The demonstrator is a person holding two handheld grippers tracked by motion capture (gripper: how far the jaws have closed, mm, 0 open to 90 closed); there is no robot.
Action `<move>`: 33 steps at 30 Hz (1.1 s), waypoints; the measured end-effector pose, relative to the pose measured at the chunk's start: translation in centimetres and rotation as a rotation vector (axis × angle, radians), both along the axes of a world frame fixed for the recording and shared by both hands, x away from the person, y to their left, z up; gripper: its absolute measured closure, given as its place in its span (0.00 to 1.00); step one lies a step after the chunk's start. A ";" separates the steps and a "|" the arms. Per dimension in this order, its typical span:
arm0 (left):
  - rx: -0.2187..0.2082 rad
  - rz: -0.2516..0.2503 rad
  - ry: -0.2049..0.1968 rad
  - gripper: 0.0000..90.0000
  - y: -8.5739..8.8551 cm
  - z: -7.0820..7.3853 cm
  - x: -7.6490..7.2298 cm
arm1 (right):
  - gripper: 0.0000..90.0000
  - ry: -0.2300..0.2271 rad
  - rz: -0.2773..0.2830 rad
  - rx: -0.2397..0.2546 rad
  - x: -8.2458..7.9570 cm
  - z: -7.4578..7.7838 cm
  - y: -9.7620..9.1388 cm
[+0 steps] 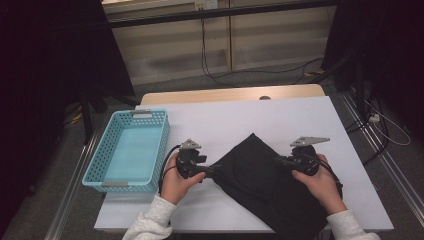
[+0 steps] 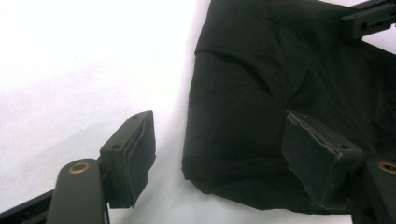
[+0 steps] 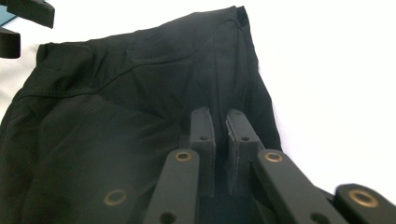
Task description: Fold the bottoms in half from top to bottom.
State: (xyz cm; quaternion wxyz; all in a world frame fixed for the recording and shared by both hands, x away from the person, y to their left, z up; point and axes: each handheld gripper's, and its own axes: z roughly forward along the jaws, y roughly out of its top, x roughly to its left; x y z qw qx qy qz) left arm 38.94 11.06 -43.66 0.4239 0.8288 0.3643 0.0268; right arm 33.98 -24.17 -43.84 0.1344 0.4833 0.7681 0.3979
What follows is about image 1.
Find white wall socket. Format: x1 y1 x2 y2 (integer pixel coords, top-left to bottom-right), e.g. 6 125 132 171
194 0 219 11

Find person's left hand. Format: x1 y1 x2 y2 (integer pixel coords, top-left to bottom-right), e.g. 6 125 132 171
160 152 207 206

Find black hanging wall cable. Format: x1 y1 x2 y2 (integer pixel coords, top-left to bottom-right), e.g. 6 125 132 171
199 18 242 89

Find black metal stand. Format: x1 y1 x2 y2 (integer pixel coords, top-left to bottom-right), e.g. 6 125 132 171
313 53 368 123
79 83 142 147

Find yellow floor tape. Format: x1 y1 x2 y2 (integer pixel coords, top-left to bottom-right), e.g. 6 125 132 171
303 68 326 78

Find white floor cable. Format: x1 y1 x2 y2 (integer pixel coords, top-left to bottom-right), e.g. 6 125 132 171
363 99 412 147

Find black horizontal bar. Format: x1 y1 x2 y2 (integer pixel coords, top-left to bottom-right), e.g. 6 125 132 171
108 0 338 29

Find right hand-held gripper cable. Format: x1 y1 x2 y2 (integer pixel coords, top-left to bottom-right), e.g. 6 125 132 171
309 153 344 198

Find hand-held gripper cable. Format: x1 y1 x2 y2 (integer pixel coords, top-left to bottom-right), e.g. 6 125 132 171
309 153 344 198
158 143 183 196

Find black floor cable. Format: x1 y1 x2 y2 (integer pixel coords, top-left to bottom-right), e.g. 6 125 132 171
211 57 325 86

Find metal floor rail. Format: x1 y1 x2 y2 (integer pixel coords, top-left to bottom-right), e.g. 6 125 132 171
43 129 103 240
338 89 424 228

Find black curtain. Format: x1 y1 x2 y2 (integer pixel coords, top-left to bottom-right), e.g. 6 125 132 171
0 0 137 231
321 0 424 141

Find white table sheet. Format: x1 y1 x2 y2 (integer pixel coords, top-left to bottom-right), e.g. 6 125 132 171
94 95 395 233

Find wooden table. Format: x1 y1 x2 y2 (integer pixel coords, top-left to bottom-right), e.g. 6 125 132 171
139 83 326 106

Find light blue perforated plastic basket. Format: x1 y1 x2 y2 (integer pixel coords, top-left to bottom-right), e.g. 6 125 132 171
82 109 171 194

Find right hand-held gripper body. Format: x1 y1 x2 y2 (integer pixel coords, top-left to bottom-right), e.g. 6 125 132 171
289 136 331 177

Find vertical metal wall strip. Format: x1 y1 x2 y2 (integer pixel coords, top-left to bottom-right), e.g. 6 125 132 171
227 0 235 72

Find black pants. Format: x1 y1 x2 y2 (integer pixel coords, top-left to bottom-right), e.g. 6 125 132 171
210 132 334 240

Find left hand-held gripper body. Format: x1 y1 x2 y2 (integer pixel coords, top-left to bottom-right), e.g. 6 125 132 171
175 138 208 180

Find person's right hand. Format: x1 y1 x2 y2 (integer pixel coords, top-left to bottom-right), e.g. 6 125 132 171
291 153 349 216

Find left hand-held gripper cable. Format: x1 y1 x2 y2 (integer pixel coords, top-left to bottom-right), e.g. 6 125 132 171
158 143 183 196

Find black cable bundle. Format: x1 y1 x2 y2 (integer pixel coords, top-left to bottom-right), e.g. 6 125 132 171
344 96 391 167

